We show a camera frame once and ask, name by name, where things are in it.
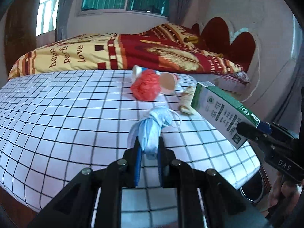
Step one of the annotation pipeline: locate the green white milk carton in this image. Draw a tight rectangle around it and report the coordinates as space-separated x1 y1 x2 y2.
191 81 260 149

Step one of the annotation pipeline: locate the beige paper bag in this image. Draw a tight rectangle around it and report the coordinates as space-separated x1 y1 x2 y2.
179 86 195 115

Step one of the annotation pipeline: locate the blue face mask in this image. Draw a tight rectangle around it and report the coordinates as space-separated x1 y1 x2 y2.
127 106 181 160

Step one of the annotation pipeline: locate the red plastic bag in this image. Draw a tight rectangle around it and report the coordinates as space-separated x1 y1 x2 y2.
130 70 161 101

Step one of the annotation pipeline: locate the black round trash bin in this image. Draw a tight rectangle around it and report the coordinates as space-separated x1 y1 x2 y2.
240 167 271 206

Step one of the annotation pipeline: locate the person's right hand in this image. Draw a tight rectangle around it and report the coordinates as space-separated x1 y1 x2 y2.
267 172 303 216

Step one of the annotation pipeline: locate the bed with grey mattress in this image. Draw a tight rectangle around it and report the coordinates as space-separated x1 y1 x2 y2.
189 74 248 95

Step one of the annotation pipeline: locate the white grid-pattern table cloth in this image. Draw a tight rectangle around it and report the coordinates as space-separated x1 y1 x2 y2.
1 70 260 227

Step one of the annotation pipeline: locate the red white paper cup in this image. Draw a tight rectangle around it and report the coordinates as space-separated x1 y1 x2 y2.
159 73 179 95

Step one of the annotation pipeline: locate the red heart-shaped headboard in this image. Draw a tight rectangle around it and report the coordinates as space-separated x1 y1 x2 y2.
191 17 257 72

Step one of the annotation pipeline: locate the red yellow patterned quilt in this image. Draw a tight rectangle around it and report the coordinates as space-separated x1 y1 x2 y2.
8 23 243 79

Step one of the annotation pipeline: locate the blue white paper cup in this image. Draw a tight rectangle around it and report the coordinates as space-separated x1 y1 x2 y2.
131 65 150 83

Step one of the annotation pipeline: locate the brown wooden wardrobe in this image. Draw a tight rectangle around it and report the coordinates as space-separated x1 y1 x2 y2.
4 0 39 73

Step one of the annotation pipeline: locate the small side window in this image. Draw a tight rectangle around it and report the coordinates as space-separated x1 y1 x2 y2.
36 0 59 36

